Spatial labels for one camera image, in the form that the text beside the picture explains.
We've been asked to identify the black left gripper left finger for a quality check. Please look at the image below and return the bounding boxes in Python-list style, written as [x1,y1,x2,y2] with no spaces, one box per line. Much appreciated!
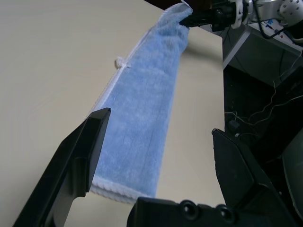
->
[11,107,112,227]

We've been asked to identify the light blue terry towel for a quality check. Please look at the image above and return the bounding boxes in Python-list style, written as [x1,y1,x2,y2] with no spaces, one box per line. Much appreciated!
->
[90,1,194,204]

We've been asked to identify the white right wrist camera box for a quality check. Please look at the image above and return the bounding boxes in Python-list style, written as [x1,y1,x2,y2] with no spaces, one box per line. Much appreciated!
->
[231,0,244,29]

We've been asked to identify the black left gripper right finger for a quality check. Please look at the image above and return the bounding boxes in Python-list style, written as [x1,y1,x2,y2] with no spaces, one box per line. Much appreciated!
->
[211,128,303,227]

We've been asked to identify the grey metal cabinet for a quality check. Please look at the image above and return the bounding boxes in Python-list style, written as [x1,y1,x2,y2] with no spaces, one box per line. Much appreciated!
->
[222,22,303,71]

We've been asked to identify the white power strip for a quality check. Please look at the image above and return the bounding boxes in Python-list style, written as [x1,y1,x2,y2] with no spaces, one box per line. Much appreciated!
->
[258,18,303,48]

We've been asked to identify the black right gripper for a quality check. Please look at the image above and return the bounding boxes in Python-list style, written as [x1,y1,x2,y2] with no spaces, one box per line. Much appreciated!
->
[179,0,237,33]

